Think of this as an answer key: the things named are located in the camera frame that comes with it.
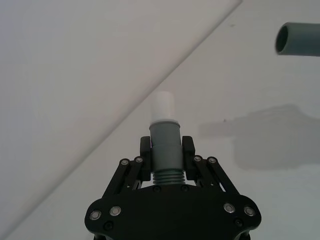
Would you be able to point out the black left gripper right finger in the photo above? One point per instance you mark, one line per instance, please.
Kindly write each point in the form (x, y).
(188, 160)

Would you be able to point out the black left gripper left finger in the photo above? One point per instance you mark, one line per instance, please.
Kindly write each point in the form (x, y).
(145, 160)

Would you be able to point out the grey threaded tube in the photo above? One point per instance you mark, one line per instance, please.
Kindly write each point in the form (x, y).
(166, 152)

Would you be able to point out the grey open-ended tube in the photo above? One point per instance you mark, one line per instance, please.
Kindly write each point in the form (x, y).
(298, 38)

